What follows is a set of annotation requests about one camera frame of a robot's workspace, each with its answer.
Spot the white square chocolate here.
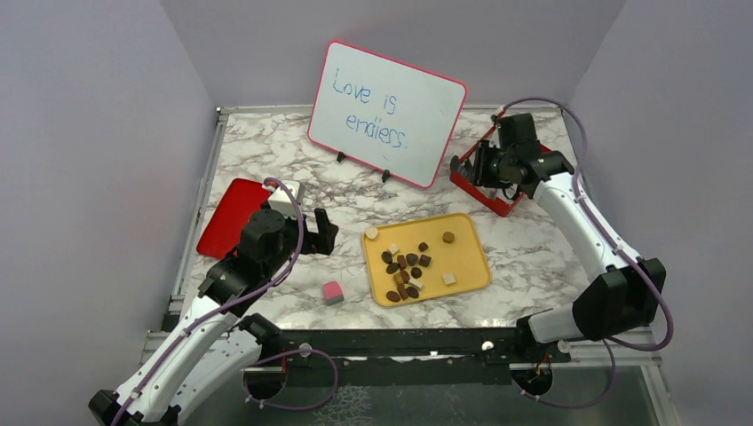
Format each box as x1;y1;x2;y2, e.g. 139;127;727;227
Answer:
442;272;456;286

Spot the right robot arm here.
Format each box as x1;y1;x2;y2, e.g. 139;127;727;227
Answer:
471;114;666;361

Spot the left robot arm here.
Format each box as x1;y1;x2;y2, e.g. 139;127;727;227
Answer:
88;208;338;425

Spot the white heart chocolate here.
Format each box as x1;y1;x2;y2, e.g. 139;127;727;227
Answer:
364;227;379;241

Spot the red chocolate box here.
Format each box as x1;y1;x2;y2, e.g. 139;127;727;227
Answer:
450;125;553;217

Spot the dark oval chocolate front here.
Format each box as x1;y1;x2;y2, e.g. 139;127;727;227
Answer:
385;291;402;303

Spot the pink whiteboard eraser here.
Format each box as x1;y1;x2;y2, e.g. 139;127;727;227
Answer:
322;281;345;305

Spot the yellow plastic tray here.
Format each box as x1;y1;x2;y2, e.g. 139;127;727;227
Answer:
361;213;491;307

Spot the red box lid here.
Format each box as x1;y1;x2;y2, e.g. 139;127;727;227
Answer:
196;178;271;259

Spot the pink-framed whiteboard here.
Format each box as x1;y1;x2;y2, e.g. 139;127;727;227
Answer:
306;41;467;188

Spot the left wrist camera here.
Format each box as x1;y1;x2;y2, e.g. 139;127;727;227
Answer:
267;180;305;219

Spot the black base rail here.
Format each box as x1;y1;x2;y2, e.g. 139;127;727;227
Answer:
158;326;572;390

